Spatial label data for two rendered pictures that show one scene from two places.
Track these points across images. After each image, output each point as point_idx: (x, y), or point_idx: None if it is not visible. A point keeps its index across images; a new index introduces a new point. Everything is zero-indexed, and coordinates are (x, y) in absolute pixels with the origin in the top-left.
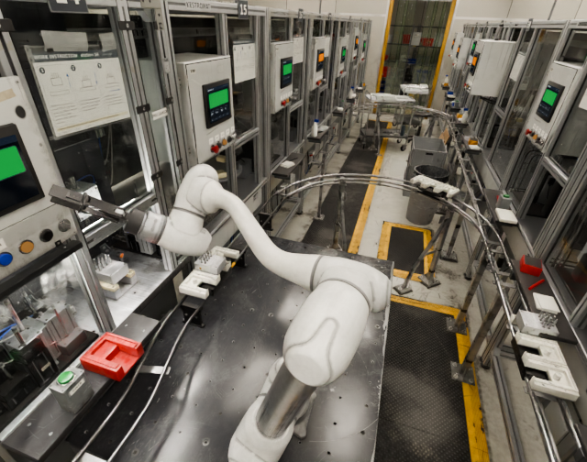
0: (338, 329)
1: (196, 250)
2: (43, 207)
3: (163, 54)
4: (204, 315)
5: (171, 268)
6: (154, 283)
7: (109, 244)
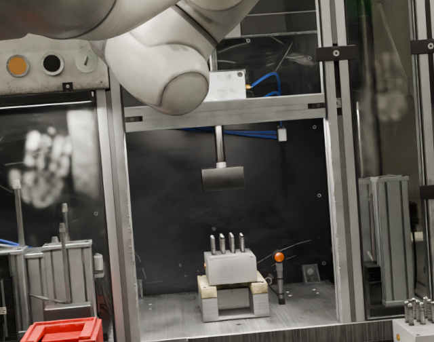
0: None
1: (143, 81)
2: None
3: None
4: None
5: (340, 312)
6: (283, 325)
7: (327, 273)
